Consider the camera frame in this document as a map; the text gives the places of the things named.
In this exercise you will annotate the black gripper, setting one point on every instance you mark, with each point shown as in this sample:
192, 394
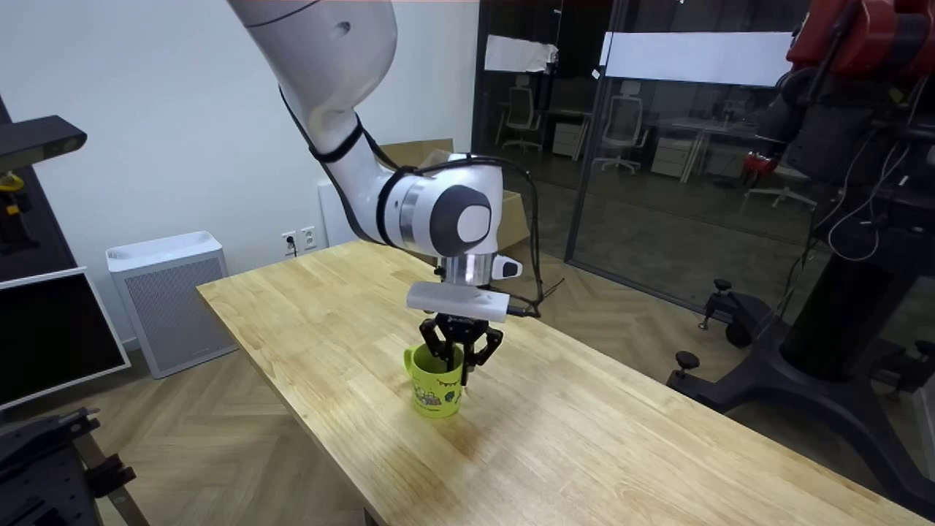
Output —
466, 328

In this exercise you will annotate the green printed mug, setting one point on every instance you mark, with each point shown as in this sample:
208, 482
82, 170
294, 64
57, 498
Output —
434, 395

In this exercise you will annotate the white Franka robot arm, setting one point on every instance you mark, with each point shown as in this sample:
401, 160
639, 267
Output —
322, 59

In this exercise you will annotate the open brown cardboard box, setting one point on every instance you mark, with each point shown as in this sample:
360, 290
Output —
420, 154

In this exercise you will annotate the white office chair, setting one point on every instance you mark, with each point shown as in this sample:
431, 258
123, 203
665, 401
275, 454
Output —
621, 121

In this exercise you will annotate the white air purifier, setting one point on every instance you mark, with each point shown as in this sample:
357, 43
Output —
176, 302

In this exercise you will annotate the short white glass sticker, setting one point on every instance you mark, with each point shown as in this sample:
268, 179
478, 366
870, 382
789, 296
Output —
521, 55

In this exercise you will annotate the long white glass sticker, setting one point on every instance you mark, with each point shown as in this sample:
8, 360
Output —
697, 59

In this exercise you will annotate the black metal cart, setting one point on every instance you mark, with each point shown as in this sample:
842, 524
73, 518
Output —
38, 468

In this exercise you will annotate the red machine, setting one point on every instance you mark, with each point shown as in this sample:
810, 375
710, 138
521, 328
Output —
858, 33

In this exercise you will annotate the white wrist camera mount plate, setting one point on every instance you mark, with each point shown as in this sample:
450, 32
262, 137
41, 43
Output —
458, 299

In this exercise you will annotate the white wall outlet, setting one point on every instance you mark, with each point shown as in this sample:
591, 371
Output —
298, 242

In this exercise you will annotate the black glass partition frame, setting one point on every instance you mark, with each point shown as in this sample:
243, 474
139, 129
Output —
588, 128

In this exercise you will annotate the black wheeled pedestal stand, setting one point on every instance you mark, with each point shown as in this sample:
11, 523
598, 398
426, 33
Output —
836, 322

